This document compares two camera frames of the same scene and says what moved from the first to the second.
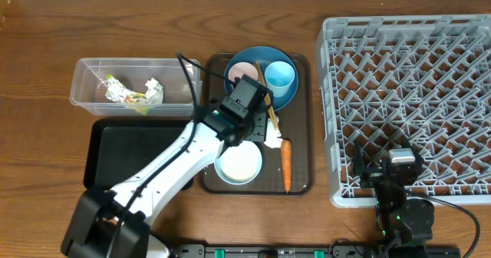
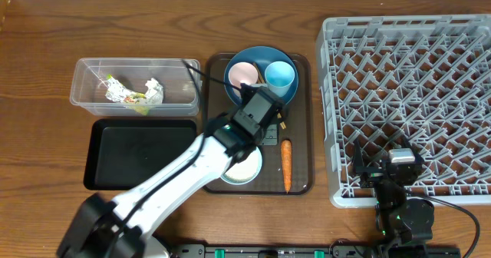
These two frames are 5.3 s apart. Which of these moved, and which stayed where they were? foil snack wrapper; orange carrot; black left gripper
Moved: black left gripper
Stayed: orange carrot; foil snack wrapper
